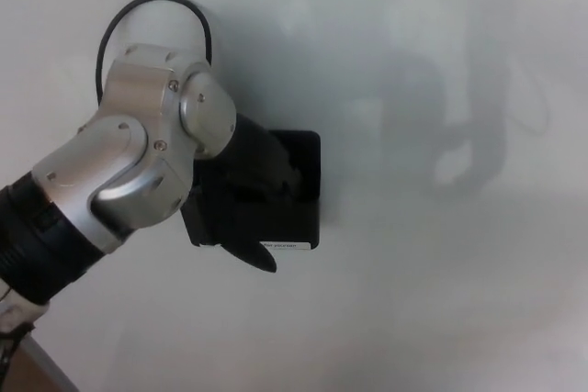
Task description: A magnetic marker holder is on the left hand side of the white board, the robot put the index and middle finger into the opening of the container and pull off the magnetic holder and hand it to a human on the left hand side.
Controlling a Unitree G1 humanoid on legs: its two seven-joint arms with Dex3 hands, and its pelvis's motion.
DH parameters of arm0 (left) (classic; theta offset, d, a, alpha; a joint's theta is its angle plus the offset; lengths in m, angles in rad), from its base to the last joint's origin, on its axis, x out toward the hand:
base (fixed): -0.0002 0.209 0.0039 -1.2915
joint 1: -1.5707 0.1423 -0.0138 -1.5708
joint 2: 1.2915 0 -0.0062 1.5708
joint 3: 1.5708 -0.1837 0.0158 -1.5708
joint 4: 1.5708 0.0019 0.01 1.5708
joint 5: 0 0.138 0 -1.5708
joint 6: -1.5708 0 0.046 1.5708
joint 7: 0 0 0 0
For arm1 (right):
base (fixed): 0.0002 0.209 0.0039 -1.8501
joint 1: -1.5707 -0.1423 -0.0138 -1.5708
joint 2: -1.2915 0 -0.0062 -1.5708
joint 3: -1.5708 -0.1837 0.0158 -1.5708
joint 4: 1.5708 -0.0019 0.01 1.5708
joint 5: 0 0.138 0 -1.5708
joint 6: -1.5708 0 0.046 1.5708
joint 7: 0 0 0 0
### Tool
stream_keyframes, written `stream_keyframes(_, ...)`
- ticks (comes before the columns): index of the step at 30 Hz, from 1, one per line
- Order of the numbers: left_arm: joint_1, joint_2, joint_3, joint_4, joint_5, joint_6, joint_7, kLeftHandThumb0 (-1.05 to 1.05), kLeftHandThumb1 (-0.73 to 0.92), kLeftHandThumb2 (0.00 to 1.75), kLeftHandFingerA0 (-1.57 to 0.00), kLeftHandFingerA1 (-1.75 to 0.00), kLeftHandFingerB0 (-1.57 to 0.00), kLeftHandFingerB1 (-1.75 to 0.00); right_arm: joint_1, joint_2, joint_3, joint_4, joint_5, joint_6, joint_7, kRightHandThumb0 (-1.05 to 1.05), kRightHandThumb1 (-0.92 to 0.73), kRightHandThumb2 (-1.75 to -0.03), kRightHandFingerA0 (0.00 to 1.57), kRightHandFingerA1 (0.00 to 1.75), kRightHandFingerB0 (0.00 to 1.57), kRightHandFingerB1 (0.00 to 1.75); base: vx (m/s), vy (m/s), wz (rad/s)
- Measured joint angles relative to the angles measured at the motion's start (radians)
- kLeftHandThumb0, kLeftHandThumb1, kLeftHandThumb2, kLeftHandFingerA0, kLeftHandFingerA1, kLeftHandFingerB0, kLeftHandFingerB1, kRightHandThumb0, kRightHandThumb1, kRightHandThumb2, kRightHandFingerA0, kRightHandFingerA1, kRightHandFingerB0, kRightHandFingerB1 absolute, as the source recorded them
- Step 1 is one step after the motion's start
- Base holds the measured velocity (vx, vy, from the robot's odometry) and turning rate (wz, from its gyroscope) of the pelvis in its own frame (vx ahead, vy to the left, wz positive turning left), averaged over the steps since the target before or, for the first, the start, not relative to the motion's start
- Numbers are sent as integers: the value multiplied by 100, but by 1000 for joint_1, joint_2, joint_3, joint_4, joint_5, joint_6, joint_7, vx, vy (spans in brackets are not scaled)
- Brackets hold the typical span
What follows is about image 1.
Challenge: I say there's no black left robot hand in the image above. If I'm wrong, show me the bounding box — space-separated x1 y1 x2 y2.
180 113 302 274

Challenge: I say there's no white whiteboard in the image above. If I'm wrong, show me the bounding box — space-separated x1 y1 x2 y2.
0 0 588 392

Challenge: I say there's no grey whiteboard frame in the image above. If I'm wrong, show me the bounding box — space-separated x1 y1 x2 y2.
17 334 80 392

